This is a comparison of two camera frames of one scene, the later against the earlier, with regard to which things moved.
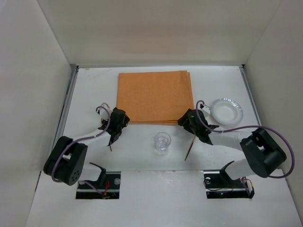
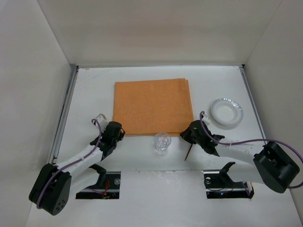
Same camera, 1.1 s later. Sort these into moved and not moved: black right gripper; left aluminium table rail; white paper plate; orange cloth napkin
Moved: orange cloth napkin; black right gripper
Not moved: left aluminium table rail; white paper plate
